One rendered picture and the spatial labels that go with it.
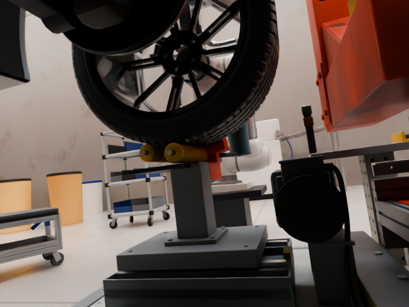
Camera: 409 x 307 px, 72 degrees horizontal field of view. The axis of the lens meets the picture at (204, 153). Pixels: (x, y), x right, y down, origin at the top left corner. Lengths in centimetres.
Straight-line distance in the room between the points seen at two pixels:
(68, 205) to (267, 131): 288
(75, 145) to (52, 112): 93
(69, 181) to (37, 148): 281
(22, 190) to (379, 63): 432
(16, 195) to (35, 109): 297
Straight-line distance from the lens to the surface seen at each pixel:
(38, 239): 222
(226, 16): 109
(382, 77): 50
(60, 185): 418
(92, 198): 531
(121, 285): 86
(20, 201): 448
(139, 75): 125
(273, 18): 83
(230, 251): 74
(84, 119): 616
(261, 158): 180
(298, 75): 494
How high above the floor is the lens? 41
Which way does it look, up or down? 5 degrees up
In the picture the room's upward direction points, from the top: 7 degrees counter-clockwise
